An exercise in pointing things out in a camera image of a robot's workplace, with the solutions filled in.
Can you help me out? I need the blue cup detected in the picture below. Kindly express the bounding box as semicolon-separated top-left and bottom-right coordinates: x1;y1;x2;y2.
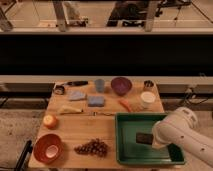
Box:
94;79;105;93

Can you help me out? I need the orange carrot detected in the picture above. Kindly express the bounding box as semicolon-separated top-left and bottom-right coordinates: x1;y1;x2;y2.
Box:
119;99;132;112

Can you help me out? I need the small white cup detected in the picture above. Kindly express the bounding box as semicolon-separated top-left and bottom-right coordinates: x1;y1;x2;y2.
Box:
45;145;59;158

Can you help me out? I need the purple bowl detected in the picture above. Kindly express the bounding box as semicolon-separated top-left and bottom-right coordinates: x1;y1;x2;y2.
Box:
111;77;132;96

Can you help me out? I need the wooden board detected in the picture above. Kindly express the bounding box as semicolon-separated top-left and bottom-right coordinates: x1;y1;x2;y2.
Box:
28;81;168;170

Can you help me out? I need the green plastic tray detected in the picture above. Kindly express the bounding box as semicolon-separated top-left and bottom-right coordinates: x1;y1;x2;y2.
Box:
115;113;186;166

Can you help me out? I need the banana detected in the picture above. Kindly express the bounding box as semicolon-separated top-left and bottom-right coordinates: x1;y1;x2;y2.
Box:
58;105;83;114

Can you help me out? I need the black eraser block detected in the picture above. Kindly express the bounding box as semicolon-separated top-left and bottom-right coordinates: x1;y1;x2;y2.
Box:
136;133;153;145

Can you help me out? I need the black tape roll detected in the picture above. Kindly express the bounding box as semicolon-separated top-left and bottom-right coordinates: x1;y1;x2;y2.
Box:
53;85;65;95

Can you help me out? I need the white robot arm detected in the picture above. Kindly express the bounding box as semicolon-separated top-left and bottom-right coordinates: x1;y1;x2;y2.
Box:
152;107;213;167

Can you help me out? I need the bunch of dark grapes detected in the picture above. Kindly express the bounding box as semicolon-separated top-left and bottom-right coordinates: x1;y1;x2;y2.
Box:
74;139;108;157

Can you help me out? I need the grey blue cloth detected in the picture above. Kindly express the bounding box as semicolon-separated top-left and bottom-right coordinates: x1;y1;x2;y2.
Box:
68;91;86;101

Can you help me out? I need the orange apple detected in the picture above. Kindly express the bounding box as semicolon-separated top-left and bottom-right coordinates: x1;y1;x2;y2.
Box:
43;115;58;129

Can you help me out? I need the red bowl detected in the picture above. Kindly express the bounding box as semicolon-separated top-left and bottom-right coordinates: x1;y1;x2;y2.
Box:
33;134;62;164

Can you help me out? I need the white round container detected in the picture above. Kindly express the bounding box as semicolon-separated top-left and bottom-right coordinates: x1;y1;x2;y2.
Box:
140;91;156;108

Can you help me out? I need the blue sponge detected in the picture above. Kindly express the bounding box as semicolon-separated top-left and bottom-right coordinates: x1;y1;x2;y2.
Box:
88;96;105;107

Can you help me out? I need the small metal cup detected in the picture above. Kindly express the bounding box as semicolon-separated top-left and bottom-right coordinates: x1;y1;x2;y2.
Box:
144;80;154;91

